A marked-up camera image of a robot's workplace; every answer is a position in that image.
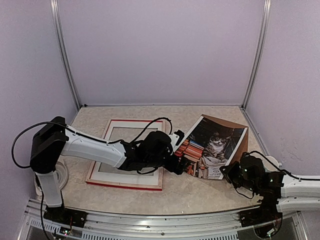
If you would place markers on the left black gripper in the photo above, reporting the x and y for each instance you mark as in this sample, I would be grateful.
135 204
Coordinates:
181 167

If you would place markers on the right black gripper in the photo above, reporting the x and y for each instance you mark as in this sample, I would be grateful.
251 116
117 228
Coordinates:
229 171

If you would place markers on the brown backing board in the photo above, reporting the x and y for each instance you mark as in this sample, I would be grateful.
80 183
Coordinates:
225 141

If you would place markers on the cat photo print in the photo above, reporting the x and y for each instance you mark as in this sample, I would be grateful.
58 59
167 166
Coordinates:
191 147

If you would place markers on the white mat board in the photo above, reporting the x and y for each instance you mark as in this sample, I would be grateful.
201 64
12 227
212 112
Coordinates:
129 133

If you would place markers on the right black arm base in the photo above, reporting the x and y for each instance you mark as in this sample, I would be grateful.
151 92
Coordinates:
266 212

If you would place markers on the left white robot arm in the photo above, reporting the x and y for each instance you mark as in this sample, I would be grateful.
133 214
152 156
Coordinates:
56 139

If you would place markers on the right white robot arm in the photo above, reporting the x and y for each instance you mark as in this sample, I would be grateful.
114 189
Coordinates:
299 193

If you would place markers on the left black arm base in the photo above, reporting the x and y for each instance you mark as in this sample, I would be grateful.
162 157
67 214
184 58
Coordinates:
66 216

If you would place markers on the light blue paper cup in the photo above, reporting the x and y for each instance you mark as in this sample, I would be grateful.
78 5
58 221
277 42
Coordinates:
271 164

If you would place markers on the white plate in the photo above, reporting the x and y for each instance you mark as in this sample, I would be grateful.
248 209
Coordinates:
62 177

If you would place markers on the aluminium front rail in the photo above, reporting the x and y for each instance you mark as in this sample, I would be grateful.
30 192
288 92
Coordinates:
226 225

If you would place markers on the right aluminium corner post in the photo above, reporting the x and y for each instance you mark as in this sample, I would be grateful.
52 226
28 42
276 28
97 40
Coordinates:
258 53

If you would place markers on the aluminium corner post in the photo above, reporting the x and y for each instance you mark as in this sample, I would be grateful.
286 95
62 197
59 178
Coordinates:
258 53
63 53

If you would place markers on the left aluminium corner post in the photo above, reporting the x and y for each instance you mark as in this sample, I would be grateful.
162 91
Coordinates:
63 53

